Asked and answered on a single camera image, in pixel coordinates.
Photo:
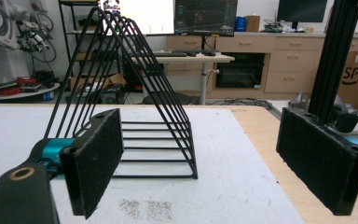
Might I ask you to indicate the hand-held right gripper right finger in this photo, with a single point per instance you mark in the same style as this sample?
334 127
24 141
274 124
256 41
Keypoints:
320 161

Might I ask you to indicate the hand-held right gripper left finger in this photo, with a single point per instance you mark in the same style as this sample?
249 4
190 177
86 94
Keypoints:
93 161

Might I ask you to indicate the grey metal stand base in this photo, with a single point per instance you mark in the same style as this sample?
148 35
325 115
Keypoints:
296 102

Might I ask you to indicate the white table mat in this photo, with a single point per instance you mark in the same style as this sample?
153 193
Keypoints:
223 174

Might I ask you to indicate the round white table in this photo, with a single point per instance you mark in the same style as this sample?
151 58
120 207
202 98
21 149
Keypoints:
21 92

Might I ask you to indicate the light wooden cabinet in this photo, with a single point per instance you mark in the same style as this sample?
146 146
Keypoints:
292 62

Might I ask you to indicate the black built-in oven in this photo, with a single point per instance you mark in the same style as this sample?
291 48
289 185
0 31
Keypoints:
240 70

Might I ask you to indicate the black metal shelf rack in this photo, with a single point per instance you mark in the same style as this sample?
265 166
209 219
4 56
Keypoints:
66 37

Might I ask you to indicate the black keyboard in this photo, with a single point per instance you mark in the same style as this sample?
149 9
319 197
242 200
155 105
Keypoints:
171 53

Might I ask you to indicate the black router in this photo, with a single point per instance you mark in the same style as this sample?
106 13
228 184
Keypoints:
273 27

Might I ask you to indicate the light wooden standing desk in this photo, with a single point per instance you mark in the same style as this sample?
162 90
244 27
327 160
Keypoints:
203 59

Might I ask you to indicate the small brown box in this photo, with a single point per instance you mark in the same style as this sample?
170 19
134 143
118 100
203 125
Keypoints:
253 23

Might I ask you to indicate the black monitor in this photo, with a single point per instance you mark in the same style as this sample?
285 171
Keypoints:
301 9

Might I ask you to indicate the black computer mouse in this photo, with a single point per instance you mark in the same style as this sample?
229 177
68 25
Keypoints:
209 53

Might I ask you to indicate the monitor with white screen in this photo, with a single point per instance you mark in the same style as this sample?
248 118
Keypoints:
149 15

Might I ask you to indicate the blue packet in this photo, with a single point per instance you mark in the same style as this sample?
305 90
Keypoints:
240 24

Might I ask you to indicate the monitor with dark screen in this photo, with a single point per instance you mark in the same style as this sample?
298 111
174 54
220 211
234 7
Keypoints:
205 15

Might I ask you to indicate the black aluminium stand post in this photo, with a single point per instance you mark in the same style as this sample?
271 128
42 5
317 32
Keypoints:
335 59

